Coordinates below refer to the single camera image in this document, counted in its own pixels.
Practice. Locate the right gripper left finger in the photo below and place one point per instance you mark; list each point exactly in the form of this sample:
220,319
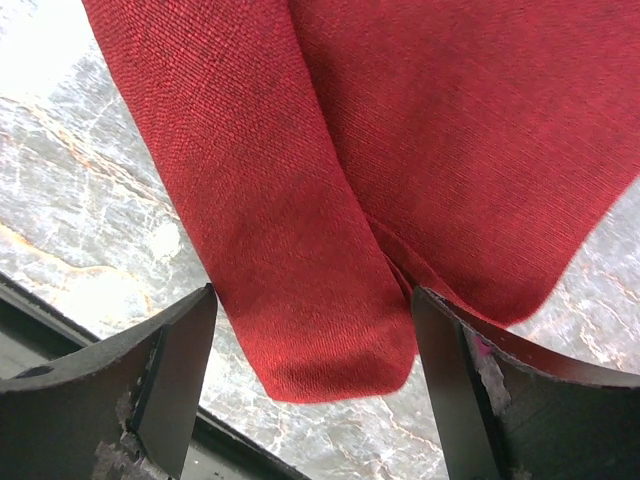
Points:
123,408

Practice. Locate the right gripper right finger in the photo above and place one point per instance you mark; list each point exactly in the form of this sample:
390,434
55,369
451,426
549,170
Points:
507,408

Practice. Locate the dark red cloth napkin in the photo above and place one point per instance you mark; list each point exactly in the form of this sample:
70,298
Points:
325,157

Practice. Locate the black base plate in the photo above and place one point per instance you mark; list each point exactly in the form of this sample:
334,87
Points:
33,334

